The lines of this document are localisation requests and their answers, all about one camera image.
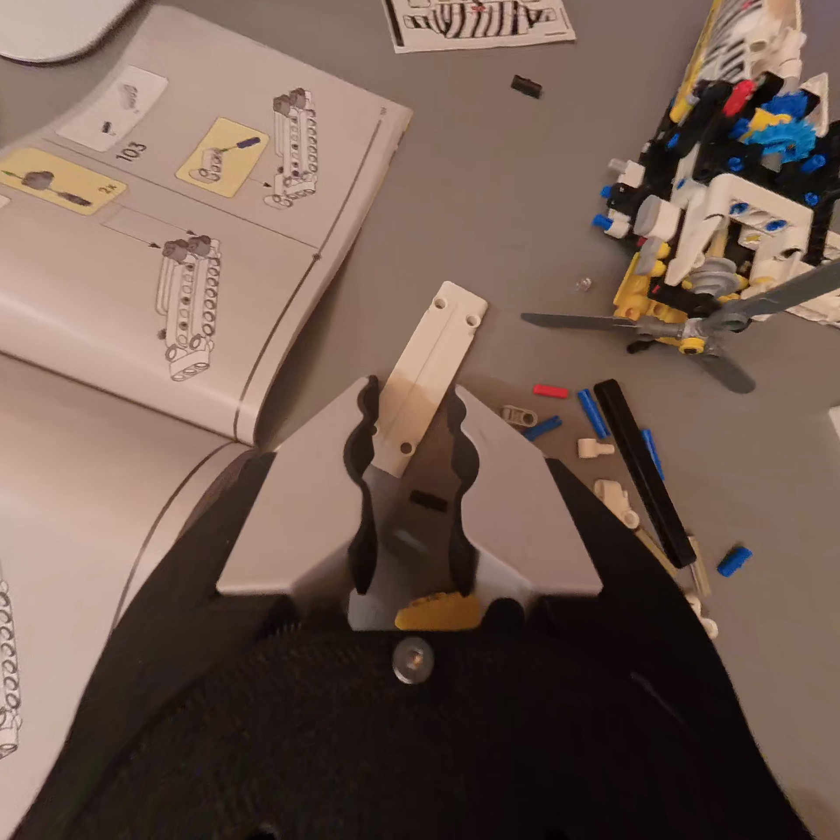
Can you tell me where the lego helicopter model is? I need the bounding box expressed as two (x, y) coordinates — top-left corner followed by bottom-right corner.
(521, 0), (840, 395)

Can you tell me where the lego instruction booklet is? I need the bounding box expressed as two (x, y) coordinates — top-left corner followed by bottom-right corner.
(0, 5), (414, 840)

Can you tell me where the white lego pin connector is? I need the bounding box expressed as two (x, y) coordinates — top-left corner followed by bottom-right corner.
(682, 591), (720, 641)

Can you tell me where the tan lego axle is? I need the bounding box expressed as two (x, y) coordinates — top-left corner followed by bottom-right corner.
(633, 525), (714, 598)

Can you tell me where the long black lego beam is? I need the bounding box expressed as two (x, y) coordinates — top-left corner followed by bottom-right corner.
(594, 378), (698, 568)

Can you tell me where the zebra striped sticker sheet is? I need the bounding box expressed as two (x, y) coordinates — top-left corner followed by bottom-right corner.
(382, 0), (577, 55)

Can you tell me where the white lego panel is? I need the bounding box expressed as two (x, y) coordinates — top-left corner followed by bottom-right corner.
(371, 281), (489, 477)

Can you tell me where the large white lego connector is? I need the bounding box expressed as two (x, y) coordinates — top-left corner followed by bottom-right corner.
(594, 479), (641, 529)

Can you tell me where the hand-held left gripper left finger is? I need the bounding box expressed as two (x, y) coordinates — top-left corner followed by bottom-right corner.
(215, 375), (401, 632)

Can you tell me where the yellow lego piece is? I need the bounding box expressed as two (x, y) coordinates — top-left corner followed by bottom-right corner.
(395, 591), (483, 631)

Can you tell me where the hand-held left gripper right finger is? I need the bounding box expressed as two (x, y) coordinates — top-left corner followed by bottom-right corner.
(446, 384), (605, 613)

